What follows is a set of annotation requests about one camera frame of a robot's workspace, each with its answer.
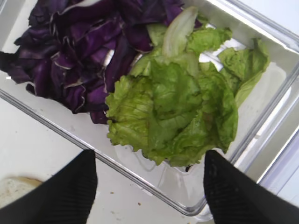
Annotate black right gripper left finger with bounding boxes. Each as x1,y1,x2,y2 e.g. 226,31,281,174
0,150,98,224

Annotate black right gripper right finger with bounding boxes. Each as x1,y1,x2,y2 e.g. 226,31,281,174
203,150,299,224

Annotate green lettuce leaves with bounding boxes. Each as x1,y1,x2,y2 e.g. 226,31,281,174
106,7,270,167

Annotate bun half on tray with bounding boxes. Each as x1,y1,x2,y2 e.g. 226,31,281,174
0,176,43,208

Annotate silver metal tray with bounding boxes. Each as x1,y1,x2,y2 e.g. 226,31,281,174
0,0,299,224

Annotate purple cabbage shreds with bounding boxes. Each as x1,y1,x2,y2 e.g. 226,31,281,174
0,0,184,124

